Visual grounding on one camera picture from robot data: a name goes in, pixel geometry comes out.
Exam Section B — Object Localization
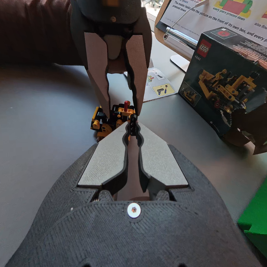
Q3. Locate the lego instruction booklet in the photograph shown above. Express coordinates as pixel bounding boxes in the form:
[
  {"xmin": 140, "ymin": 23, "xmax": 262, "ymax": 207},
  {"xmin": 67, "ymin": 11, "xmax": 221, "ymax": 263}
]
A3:
[{"xmin": 123, "ymin": 58, "xmax": 178, "ymax": 103}]

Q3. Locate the person's left forearm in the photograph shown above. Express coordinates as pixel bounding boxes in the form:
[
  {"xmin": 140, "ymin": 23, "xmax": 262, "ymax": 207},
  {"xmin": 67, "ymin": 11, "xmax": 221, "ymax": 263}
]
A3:
[{"xmin": 0, "ymin": 0, "xmax": 88, "ymax": 67}]

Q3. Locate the green plastic bin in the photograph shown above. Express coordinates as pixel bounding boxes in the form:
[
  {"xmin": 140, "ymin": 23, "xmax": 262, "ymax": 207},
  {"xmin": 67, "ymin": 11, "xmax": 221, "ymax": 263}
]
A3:
[{"xmin": 237, "ymin": 177, "xmax": 267, "ymax": 252}]

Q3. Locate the dark lego box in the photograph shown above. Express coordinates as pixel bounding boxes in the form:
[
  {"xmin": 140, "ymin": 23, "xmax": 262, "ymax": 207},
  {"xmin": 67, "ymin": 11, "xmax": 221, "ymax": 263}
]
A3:
[{"xmin": 178, "ymin": 27, "xmax": 267, "ymax": 155}]

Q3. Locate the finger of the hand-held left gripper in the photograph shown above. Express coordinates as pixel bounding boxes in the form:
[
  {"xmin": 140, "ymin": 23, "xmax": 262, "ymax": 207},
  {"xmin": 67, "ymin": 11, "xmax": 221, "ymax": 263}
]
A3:
[
  {"xmin": 84, "ymin": 31, "xmax": 111, "ymax": 123},
  {"xmin": 123, "ymin": 34, "xmax": 148, "ymax": 122}
]

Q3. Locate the white instruction sheet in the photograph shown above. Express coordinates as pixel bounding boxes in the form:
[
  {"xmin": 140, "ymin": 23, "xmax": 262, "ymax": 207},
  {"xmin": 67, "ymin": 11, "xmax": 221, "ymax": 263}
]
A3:
[{"xmin": 160, "ymin": 0, "xmax": 267, "ymax": 43}]

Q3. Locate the person's left hand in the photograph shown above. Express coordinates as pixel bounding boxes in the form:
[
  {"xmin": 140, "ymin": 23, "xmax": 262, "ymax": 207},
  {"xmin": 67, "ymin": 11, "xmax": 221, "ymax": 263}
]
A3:
[{"xmin": 107, "ymin": 53, "xmax": 128, "ymax": 74}]

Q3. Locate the thin metal rod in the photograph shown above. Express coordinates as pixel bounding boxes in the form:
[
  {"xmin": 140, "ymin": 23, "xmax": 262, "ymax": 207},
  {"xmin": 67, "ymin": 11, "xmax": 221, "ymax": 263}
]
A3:
[{"xmin": 164, "ymin": 0, "xmax": 209, "ymax": 40}]

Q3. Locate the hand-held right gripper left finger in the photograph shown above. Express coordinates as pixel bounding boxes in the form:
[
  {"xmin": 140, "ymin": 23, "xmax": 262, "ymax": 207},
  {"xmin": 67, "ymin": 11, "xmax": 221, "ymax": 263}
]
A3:
[{"xmin": 77, "ymin": 121, "xmax": 128, "ymax": 195}]

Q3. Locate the brown cardboard board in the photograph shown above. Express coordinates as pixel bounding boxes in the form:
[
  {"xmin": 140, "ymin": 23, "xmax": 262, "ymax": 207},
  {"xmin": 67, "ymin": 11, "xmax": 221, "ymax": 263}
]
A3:
[{"xmin": 154, "ymin": 0, "xmax": 201, "ymax": 52}]

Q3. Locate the silver monitor stand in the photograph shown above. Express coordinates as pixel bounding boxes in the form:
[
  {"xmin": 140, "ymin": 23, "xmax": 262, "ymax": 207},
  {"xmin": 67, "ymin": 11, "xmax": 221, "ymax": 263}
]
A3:
[{"xmin": 166, "ymin": 34, "xmax": 197, "ymax": 72}]

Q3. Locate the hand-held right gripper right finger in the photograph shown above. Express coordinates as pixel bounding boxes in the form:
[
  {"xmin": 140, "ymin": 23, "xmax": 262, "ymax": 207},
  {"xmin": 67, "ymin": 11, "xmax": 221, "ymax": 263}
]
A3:
[{"xmin": 137, "ymin": 122, "xmax": 189, "ymax": 193}]

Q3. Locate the yellow lego bulldozer model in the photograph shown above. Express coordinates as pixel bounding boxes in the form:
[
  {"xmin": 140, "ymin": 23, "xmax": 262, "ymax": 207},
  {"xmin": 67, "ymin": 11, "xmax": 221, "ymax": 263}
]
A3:
[{"xmin": 90, "ymin": 101, "xmax": 139, "ymax": 142}]

